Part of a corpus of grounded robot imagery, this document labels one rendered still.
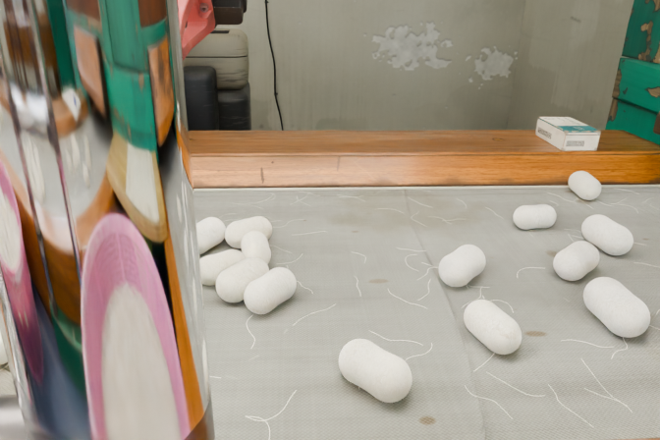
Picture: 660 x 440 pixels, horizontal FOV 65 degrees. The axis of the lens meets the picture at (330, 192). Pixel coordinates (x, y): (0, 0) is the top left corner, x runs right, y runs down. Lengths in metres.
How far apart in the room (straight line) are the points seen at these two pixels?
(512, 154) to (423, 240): 0.17
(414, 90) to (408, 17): 0.33
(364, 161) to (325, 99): 1.95
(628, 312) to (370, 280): 0.14
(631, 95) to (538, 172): 0.19
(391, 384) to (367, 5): 2.23
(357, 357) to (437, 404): 0.04
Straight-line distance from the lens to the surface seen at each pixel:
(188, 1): 0.43
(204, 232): 0.34
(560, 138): 0.55
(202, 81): 1.06
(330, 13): 2.38
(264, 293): 0.28
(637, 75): 0.67
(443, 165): 0.49
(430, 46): 2.49
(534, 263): 0.37
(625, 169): 0.56
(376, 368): 0.23
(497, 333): 0.26
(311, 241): 0.36
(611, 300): 0.30
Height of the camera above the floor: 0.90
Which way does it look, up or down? 21 degrees down
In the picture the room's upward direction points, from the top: 1 degrees clockwise
